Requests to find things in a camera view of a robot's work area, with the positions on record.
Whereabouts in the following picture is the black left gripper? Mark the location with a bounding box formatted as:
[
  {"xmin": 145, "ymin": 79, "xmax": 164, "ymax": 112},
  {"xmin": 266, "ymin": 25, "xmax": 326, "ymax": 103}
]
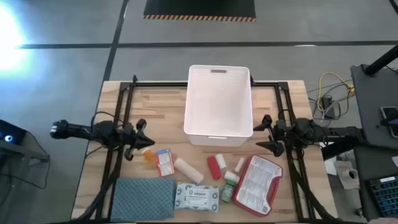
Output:
[{"xmin": 116, "ymin": 118, "xmax": 155, "ymax": 162}]

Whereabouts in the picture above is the white capped bottle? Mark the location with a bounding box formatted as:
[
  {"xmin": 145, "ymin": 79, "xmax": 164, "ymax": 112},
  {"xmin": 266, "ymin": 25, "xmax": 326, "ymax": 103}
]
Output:
[{"xmin": 223, "ymin": 170, "xmax": 241, "ymax": 184}]

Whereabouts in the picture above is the green medicine bottle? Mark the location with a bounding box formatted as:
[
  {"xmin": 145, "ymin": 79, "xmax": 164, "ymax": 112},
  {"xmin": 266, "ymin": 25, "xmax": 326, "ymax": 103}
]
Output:
[{"xmin": 220, "ymin": 179, "xmax": 237, "ymax": 203}]

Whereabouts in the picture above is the white blue-print wipes pack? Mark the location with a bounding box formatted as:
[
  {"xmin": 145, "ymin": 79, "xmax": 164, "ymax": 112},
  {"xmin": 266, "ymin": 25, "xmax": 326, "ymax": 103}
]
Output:
[{"xmin": 174, "ymin": 182, "xmax": 220, "ymax": 213}]

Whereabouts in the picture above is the small white tape roll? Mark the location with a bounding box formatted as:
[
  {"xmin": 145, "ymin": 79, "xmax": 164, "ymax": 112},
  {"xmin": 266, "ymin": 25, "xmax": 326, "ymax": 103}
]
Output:
[{"xmin": 234, "ymin": 157, "xmax": 246, "ymax": 174}]

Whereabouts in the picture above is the black pole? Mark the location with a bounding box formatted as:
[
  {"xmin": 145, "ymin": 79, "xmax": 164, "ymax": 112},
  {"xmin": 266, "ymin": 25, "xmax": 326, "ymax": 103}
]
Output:
[{"xmin": 363, "ymin": 45, "xmax": 398, "ymax": 75}]

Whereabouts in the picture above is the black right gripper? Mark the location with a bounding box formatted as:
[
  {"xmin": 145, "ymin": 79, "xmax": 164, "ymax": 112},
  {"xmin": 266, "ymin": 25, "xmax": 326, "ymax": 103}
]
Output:
[{"xmin": 253, "ymin": 114, "xmax": 296, "ymax": 158}]

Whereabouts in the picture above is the white perforated plastic basket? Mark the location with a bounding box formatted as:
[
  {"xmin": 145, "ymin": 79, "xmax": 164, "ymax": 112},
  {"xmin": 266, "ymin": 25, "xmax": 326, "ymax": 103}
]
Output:
[{"xmin": 183, "ymin": 64, "xmax": 254, "ymax": 147}]

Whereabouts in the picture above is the black power adapter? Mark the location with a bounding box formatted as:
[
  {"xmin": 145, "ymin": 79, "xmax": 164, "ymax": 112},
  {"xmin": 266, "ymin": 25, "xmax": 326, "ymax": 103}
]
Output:
[{"xmin": 322, "ymin": 95, "xmax": 336, "ymax": 118}]

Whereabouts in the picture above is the red white medicine box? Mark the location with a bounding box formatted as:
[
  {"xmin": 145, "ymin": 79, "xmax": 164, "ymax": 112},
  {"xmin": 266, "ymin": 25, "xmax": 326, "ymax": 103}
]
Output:
[{"xmin": 155, "ymin": 148, "xmax": 176, "ymax": 178}]

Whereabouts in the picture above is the black keyboard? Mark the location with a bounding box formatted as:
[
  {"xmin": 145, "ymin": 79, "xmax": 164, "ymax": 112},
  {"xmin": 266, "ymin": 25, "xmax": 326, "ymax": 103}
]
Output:
[{"xmin": 365, "ymin": 175, "xmax": 398, "ymax": 218}]

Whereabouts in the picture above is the red first aid case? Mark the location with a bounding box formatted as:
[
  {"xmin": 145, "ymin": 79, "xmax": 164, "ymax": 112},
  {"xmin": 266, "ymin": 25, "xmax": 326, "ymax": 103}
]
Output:
[{"xmin": 232, "ymin": 154, "xmax": 284, "ymax": 218}]

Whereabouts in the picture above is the orange pill bottle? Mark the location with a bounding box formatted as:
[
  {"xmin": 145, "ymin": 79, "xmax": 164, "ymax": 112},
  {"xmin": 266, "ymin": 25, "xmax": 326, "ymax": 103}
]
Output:
[{"xmin": 141, "ymin": 147, "xmax": 159, "ymax": 166}]

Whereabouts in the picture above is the dark grey desk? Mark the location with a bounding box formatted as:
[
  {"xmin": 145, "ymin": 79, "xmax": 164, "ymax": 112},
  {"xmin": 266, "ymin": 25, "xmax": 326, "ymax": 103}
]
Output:
[{"xmin": 350, "ymin": 63, "xmax": 398, "ymax": 150}]

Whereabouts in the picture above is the black hazard-striped floor mat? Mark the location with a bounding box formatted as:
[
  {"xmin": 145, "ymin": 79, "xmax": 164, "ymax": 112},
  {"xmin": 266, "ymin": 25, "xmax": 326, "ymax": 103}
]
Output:
[{"xmin": 143, "ymin": 0, "xmax": 257, "ymax": 22}]

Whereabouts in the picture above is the blue patterned cloth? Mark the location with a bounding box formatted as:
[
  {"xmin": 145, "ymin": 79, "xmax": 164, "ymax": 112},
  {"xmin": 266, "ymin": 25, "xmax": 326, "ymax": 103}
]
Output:
[{"xmin": 110, "ymin": 177, "xmax": 177, "ymax": 222}]

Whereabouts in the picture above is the dark lower desk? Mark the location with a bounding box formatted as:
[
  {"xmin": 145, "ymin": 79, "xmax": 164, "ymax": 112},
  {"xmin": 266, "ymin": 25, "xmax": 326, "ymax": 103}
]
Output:
[{"xmin": 353, "ymin": 146, "xmax": 398, "ymax": 223}]

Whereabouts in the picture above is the grey mesh side table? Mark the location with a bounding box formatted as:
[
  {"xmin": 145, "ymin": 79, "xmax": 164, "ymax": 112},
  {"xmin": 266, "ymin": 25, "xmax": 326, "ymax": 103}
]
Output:
[{"xmin": 0, "ymin": 130, "xmax": 50, "ymax": 189}]

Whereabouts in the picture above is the black box with blue light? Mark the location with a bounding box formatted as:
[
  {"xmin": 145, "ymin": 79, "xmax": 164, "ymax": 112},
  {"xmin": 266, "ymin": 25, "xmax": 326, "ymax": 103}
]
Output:
[{"xmin": 0, "ymin": 119, "xmax": 27, "ymax": 146}]

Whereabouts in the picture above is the beige bandage roll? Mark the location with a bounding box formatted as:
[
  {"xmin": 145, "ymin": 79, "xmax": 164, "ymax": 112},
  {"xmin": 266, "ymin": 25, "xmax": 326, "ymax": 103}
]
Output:
[{"xmin": 173, "ymin": 157, "xmax": 205, "ymax": 184}]

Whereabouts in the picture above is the yellow cable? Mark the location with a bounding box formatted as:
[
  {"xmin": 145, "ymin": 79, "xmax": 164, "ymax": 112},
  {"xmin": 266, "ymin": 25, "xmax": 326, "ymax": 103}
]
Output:
[{"xmin": 317, "ymin": 71, "xmax": 355, "ymax": 113}]

